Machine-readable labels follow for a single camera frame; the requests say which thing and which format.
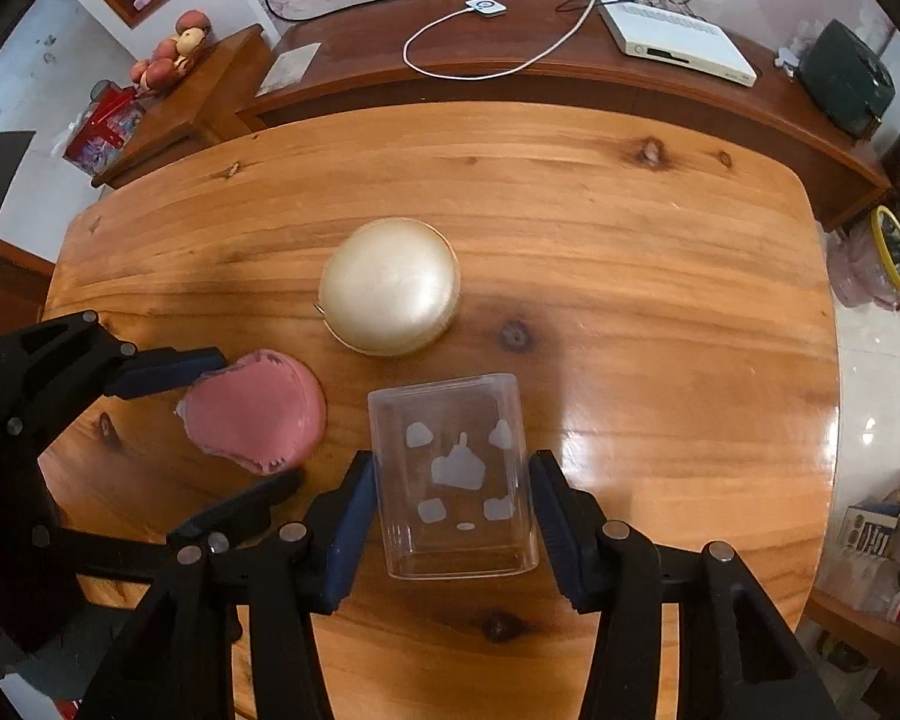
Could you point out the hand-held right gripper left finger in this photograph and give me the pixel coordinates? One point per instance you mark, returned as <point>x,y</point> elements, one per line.
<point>352,517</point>

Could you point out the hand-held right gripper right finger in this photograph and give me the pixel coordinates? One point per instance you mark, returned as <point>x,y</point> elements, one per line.
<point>562,532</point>

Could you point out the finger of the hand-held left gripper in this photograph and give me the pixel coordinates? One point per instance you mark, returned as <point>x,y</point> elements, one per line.
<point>172,371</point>
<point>247,499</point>

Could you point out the pink scalloped case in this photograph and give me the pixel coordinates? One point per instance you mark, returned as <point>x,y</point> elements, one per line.
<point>259,412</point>

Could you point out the clear plastic box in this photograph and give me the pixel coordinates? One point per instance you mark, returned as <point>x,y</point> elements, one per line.
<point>454,472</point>

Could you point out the gold round case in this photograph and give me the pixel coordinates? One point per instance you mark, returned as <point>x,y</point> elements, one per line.
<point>386,289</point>

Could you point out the red patterned box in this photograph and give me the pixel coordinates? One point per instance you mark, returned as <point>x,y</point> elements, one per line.
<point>105,131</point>

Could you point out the wooden side cabinet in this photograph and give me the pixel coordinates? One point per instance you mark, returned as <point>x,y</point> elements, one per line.
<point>187,112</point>

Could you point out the grey paper card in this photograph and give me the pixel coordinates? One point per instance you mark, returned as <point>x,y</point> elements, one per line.
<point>289,69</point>

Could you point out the yellow rimmed trash bin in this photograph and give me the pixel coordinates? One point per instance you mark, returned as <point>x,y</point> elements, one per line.
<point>881,262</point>

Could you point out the long wooden cabinet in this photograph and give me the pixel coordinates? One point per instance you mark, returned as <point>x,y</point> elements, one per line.
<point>540,86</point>

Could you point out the white charger pad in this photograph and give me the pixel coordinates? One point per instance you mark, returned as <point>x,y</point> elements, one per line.
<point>486,7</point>

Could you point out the white set-top box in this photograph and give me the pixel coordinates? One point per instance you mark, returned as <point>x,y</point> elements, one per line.
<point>679,37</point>

